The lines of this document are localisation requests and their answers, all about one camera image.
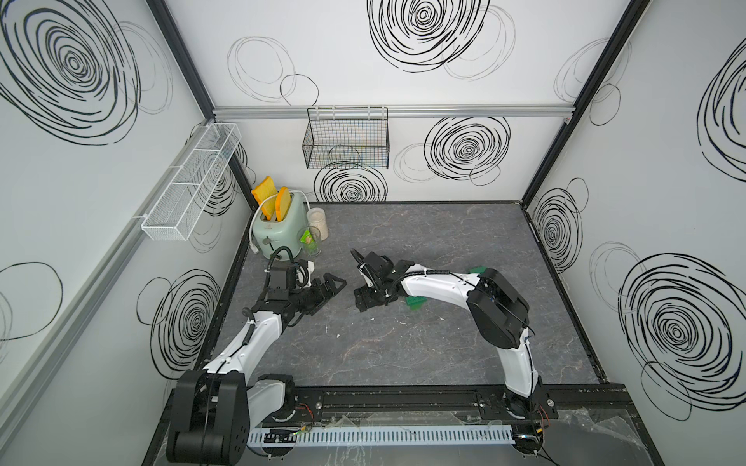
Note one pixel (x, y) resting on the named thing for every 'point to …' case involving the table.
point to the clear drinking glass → (312, 249)
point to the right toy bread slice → (282, 203)
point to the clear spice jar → (316, 216)
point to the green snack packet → (307, 238)
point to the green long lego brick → (416, 302)
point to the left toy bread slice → (265, 190)
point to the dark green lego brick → (478, 270)
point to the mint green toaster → (270, 235)
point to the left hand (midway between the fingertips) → (336, 290)
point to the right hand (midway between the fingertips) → (366, 301)
